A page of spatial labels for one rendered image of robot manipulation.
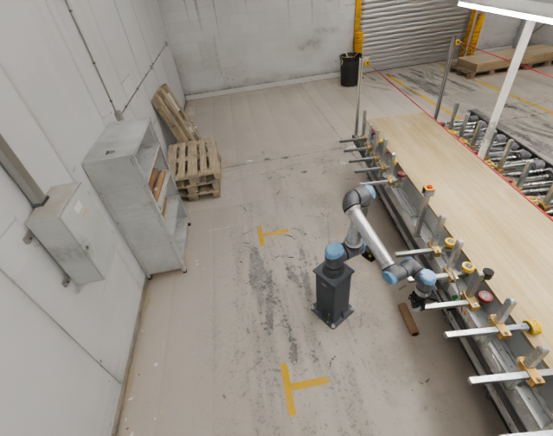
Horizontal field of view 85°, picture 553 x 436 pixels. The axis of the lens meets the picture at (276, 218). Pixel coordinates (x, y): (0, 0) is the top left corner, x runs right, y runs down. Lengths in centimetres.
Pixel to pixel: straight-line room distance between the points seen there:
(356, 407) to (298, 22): 833
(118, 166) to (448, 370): 325
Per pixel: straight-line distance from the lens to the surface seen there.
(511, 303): 209
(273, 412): 282
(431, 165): 359
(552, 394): 247
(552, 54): 1085
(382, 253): 200
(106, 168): 303
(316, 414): 280
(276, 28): 905
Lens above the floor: 268
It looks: 40 degrees down
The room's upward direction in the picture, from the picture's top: 8 degrees counter-clockwise
